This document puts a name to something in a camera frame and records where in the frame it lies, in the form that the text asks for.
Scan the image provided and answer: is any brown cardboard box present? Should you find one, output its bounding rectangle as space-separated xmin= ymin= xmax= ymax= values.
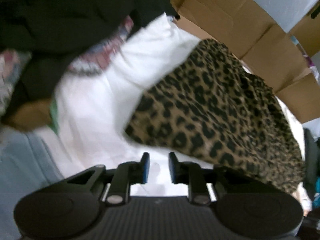
xmin=172 ymin=0 xmax=319 ymax=123

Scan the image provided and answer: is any leopard print garment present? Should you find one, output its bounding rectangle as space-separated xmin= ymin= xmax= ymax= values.
xmin=125 ymin=39 xmax=304 ymax=193

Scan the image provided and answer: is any black garment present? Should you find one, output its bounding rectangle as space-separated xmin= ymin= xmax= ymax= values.
xmin=1 ymin=0 xmax=178 ymax=124

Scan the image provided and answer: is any white printed cloth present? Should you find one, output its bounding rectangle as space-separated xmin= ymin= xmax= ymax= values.
xmin=37 ymin=13 xmax=213 ymax=197

